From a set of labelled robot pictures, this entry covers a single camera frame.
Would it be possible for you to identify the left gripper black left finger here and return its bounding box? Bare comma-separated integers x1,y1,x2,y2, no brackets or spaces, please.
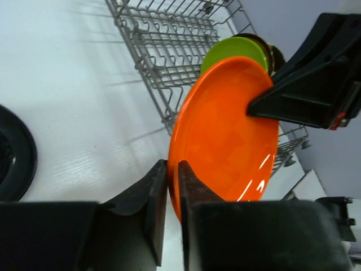
1,160,166,270

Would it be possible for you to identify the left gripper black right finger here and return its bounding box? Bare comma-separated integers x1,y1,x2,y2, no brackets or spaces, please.
178,161,351,270

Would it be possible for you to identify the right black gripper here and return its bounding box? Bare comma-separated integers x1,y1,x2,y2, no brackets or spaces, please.
247,13,360,130

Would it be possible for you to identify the brown yellow patterned plate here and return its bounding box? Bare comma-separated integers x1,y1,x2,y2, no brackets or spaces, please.
234,33,275,76

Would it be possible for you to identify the orange plate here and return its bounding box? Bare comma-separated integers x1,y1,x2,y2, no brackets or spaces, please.
168,56,279,216

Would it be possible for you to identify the lime green plate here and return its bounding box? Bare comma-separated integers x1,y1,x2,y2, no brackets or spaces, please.
200,37,270,75

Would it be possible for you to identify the cream plate with black blot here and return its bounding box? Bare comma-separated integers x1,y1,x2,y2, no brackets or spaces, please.
270,45,286,72

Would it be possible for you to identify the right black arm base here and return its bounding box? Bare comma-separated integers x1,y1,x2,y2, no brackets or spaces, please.
315,196,356,242

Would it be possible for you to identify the grey wire dish rack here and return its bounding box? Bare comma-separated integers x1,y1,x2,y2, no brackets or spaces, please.
104,0,312,176

